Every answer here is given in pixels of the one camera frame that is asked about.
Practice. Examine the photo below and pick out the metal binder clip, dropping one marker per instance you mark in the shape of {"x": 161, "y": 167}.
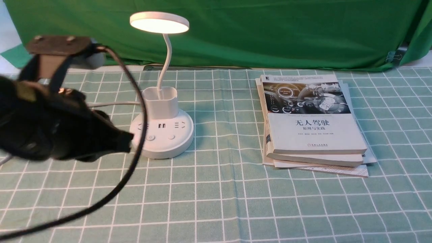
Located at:
{"x": 395, "y": 57}

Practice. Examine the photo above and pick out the green checkered tablecloth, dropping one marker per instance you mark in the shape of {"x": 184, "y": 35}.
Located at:
{"x": 218, "y": 190}

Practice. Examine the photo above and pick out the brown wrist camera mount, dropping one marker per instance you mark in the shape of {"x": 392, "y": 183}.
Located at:
{"x": 53, "y": 55}

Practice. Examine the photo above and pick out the bottom white striped booklet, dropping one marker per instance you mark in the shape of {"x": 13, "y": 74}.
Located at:
{"x": 342, "y": 164}

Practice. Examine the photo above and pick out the green backdrop cloth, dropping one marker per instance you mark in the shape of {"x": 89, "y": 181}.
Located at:
{"x": 306, "y": 34}

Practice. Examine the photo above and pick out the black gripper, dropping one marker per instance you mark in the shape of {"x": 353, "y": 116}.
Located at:
{"x": 38, "y": 124}

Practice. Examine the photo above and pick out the white book with car cover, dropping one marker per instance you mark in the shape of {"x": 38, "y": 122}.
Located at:
{"x": 309, "y": 114}

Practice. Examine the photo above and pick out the white desk lamp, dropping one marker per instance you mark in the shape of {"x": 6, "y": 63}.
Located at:
{"x": 167, "y": 129}

